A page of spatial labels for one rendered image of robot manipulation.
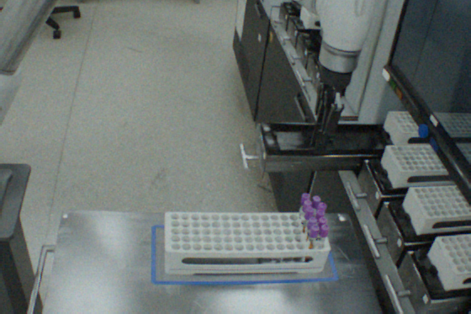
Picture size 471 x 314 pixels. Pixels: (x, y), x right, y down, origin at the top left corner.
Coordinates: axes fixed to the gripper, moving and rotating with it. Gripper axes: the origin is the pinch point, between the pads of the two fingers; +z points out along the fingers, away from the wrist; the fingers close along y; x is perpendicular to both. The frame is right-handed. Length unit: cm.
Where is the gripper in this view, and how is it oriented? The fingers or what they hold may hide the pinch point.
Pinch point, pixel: (320, 138)
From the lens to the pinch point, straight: 126.7
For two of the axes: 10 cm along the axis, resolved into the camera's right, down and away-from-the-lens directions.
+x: -9.8, 0.0, -1.8
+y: -1.4, -5.9, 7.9
